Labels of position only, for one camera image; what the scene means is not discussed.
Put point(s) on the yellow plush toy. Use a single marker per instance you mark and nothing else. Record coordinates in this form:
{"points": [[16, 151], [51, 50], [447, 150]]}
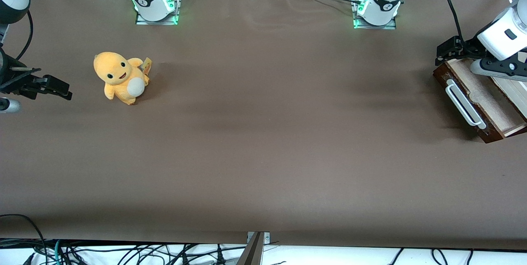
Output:
{"points": [[119, 75]]}

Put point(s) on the brown table cover sheet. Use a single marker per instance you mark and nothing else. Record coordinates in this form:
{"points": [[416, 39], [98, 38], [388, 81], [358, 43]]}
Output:
{"points": [[263, 133]]}

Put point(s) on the wooden drawer cabinet cream top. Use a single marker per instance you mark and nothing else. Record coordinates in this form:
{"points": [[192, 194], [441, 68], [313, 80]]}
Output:
{"points": [[516, 92]]}

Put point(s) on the grey metal bracket post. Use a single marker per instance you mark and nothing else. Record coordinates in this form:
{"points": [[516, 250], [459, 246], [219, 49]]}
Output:
{"points": [[253, 252]]}

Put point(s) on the dark wooden drawer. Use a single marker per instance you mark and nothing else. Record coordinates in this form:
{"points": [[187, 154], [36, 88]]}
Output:
{"points": [[486, 92]]}

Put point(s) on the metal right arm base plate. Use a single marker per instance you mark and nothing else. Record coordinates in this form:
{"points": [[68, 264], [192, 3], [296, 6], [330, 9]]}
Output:
{"points": [[142, 21]]}

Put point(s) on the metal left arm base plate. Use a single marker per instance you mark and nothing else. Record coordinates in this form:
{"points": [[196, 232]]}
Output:
{"points": [[389, 26]]}

